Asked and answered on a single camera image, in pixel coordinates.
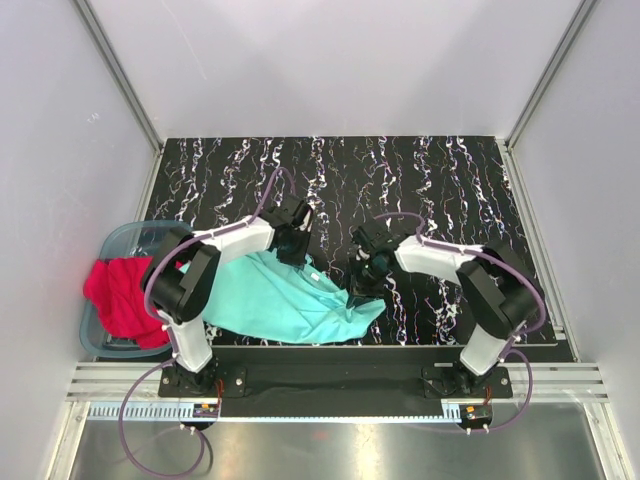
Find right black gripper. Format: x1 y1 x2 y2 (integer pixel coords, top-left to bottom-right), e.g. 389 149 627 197
348 256 392 310

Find teal t shirt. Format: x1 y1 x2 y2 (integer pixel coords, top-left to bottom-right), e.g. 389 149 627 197
202 251 386 344

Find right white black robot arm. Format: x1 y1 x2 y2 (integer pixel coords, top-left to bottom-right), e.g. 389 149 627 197
347 230 546 397

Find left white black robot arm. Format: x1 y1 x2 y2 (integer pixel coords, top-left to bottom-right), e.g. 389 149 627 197
141 213 313 396

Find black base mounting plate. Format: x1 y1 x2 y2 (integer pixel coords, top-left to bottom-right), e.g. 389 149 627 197
159 346 513 400

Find translucent blue plastic basket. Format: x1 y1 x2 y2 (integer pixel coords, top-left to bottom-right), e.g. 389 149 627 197
79 220 192 360

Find red t shirt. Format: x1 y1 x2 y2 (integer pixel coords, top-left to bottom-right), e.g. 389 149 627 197
83 257 169 350

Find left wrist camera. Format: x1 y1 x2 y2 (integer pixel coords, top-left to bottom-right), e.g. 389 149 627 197
259 195 314 231

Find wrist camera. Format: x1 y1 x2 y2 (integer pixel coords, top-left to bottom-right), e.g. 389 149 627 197
352 220 404 254
259 195 314 231

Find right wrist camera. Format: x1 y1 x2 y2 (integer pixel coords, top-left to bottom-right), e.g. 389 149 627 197
352 220 404 254

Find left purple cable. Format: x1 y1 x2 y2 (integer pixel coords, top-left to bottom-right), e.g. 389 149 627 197
117 167 301 475

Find purple cable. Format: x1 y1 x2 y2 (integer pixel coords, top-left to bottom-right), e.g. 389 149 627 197
117 167 301 475
373 212 547 432

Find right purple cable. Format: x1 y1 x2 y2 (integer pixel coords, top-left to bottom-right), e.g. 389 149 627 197
373 212 547 432

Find aluminium frame rail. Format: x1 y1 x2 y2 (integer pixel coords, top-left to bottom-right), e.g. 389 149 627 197
67 362 609 404

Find white slotted cable duct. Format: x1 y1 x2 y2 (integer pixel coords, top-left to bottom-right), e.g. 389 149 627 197
88 401 461 424

